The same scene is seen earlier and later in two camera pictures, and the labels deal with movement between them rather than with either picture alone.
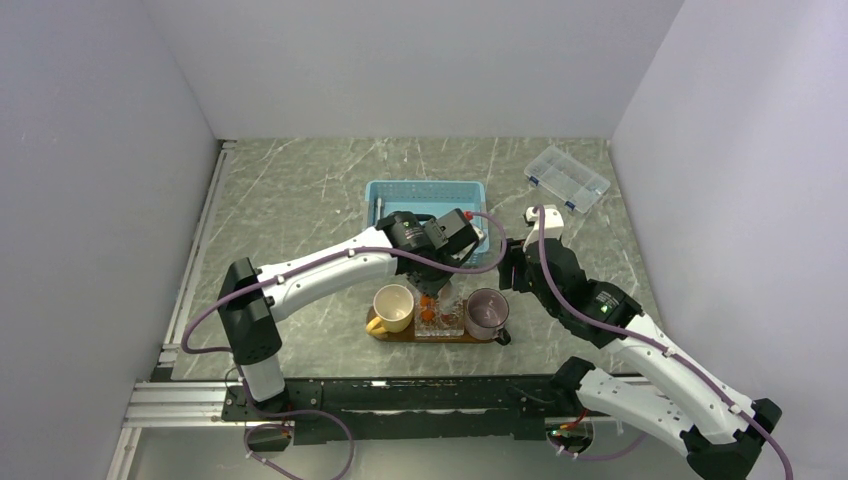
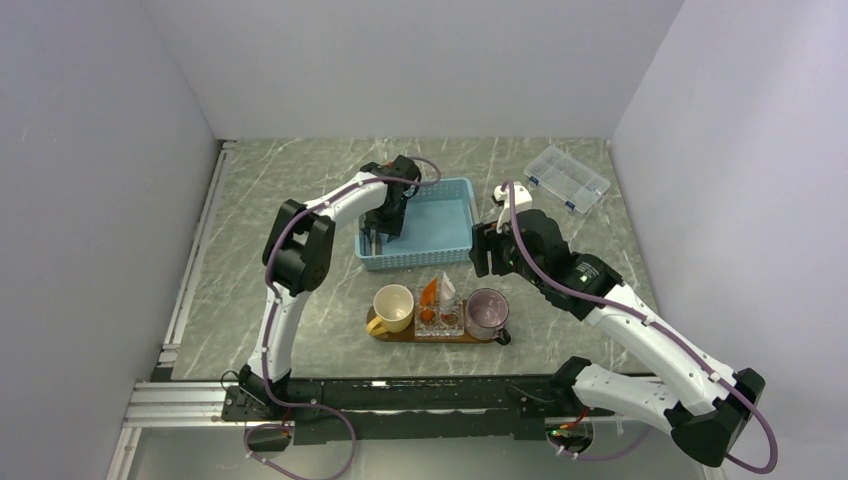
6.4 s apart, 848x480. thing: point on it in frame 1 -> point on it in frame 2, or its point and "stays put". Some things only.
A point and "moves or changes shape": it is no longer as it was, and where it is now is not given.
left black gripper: [431, 288] -> [392, 228]
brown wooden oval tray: [409, 335] stays put
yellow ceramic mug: [393, 307] stays put
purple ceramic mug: [486, 311] stays put
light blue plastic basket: [434, 198] moves or changes shape
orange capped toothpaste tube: [427, 310] stays put
